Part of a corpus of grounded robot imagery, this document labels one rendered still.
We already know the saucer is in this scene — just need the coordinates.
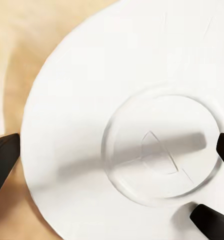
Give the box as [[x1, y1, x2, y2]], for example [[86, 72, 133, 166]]
[[20, 0, 224, 240]]

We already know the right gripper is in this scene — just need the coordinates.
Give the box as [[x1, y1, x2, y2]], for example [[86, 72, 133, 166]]
[[189, 204, 224, 240]]

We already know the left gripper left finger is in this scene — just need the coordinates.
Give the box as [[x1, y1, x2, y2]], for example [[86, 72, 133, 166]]
[[0, 133, 21, 189]]

